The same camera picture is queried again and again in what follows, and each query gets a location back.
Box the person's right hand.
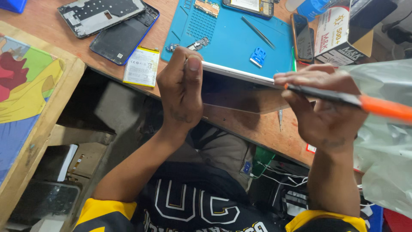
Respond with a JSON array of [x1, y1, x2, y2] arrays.
[[274, 63, 369, 153]]

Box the person's left hand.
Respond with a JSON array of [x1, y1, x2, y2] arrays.
[[156, 47, 204, 136]]

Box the orange-handled screwdriver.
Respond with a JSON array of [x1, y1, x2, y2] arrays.
[[284, 83, 412, 125]]

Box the white-edged tablet device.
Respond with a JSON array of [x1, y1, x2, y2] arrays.
[[200, 61, 291, 115]]

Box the white yellow phone battery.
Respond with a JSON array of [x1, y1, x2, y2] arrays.
[[123, 46, 161, 88]]

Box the small black circuit board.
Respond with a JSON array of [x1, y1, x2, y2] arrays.
[[186, 37, 211, 52]]

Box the translucent plastic bag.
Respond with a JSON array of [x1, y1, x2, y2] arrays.
[[337, 58, 412, 220]]

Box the green plastic object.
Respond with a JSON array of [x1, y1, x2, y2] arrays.
[[252, 146, 277, 177]]

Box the blue silicone repair mat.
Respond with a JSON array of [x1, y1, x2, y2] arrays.
[[161, 0, 295, 79]]

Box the blue-edged phone back cover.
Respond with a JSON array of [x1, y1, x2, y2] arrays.
[[89, 3, 160, 66]]

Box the white black cardboard box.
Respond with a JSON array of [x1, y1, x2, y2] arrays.
[[314, 0, 398, 67]]

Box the phone in brown case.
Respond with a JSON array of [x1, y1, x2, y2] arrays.
[[290, 12, 315, 64]]

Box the small blue scraper tool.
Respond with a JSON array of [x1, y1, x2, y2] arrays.
[[249, 47, 267, 68]]

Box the orange phone circuit board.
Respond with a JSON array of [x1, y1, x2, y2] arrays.
[[193, 0, 221, 18]]

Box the metal tweezers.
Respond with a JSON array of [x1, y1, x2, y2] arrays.
[[241, 16, 277, 51]]

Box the blue plastic bottle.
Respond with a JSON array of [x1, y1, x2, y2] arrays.
[[296, 0, 333, 22]]

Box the opened phone with battery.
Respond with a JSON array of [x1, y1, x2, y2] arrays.
[[222, 0, 275, 19]]

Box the black yellow jersey shirt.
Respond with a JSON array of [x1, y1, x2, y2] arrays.
[[72, 161, 369, 232]]

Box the white plastic bottle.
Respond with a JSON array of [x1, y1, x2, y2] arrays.
[[285, 0, 305, 13]]

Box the wooden side table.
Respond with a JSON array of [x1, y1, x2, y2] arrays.
[[0, 21, 117, 227]]

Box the colourful printed mat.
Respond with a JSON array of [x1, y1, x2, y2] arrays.
[[0, 32, 67, 187]]

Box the dark glass tablet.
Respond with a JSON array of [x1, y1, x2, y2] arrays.
[[9, 180, 82, 227]]

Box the blue plastic container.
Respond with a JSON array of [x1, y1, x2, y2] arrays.
[[0, 0, 28, 14]]

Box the white cables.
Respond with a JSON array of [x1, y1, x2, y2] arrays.
[[250, 160, 375, 207]]

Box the grey phone middle frame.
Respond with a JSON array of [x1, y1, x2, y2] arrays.
[[57, 0, 147, 39]]

